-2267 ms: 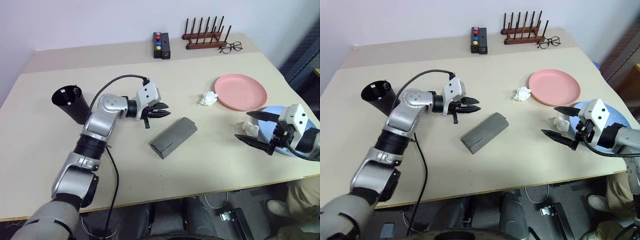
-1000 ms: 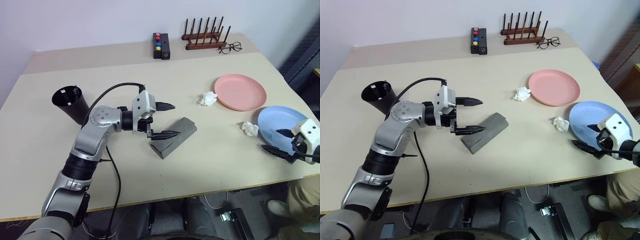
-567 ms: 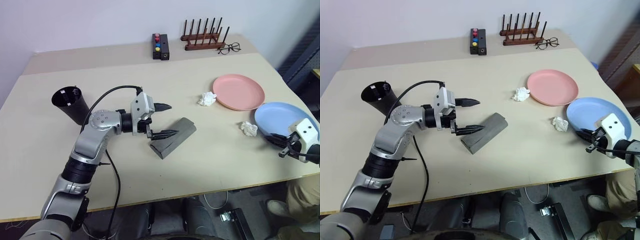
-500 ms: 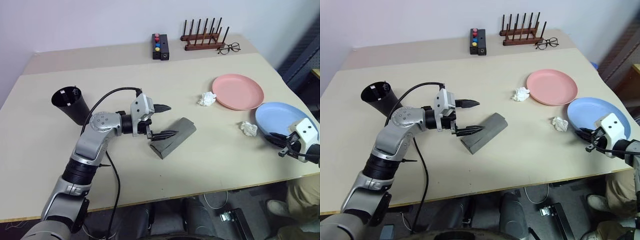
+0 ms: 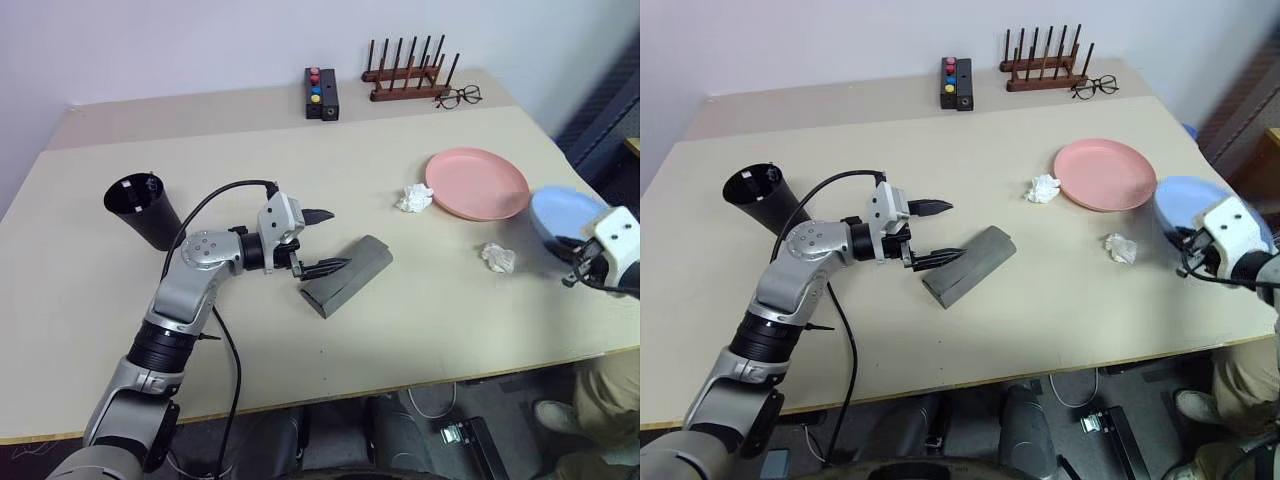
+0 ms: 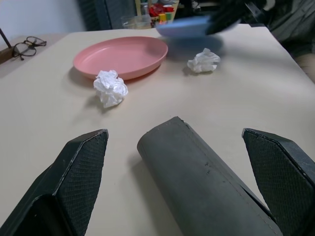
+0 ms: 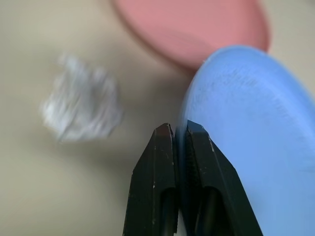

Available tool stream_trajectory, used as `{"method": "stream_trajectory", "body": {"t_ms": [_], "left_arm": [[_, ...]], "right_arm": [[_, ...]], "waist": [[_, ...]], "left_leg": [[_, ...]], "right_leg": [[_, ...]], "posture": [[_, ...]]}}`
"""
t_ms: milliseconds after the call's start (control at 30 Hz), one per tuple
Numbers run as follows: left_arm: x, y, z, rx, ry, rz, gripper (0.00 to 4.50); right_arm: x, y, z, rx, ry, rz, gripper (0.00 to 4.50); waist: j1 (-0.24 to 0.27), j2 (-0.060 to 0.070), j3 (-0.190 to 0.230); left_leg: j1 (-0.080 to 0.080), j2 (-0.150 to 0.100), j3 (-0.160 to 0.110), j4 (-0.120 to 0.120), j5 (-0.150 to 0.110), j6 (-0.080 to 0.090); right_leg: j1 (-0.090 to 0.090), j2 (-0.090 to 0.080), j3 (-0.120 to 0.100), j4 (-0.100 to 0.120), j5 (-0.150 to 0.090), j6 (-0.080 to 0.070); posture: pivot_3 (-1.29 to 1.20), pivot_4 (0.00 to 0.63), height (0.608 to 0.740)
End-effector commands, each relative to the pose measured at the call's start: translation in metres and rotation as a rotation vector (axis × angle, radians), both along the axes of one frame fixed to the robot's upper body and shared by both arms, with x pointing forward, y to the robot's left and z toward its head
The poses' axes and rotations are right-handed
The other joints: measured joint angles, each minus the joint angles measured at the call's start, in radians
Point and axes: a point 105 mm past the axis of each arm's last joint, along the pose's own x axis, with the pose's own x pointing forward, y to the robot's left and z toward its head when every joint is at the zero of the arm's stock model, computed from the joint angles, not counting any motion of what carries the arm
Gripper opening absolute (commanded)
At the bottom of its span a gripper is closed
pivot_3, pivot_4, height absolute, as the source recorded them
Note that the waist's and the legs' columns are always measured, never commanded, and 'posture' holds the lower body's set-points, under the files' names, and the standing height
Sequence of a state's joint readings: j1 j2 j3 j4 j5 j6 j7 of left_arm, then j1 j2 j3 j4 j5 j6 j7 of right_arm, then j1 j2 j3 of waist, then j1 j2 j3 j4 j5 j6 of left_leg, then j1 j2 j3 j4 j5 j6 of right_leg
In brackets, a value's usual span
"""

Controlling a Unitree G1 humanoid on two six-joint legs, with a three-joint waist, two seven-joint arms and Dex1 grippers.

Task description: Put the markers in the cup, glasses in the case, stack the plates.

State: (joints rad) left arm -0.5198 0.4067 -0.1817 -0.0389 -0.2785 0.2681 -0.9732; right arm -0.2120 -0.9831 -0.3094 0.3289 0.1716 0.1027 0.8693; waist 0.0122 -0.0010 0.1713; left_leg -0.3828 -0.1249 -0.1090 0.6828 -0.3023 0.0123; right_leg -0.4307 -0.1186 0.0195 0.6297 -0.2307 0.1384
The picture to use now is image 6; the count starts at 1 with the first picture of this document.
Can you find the black-framed clear eyeglasses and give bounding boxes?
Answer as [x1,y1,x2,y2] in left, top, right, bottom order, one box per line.
[11,36,47,61]

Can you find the dark blue partition panel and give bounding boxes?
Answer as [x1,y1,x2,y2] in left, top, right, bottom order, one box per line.
[77,0,138,31]

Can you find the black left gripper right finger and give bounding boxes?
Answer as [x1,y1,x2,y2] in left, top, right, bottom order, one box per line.
[242,127,315,236]

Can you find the pink plate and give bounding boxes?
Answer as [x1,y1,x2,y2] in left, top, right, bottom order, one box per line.
[72,36,169,81]

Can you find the crumpled white paper ball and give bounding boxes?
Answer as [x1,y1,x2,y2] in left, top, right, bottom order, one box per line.
[93,69,129,109]
[186,48,221,74]

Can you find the blue plate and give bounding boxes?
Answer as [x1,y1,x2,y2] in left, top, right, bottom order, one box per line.
[155,15,241,39]

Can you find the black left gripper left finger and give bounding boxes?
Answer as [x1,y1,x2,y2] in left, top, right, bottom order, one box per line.
[0,128,109,236]

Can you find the colourful toy pile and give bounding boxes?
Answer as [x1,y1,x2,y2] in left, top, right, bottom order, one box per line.
[147,0,178,25]

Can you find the clear plastic container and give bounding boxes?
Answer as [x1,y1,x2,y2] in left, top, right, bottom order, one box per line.
[120,14,152,30]

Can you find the brown wooden peg rack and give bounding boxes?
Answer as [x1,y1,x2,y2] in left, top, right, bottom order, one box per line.
[0,27,14,65]

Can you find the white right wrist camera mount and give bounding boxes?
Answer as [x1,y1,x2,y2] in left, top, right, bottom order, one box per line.
[263,0,277,12]

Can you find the grey glasses case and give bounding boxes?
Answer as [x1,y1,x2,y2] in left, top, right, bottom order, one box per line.
[136,116,284,236]

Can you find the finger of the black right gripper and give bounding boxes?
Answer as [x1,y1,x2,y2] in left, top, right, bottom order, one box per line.
[204,3,244,35]

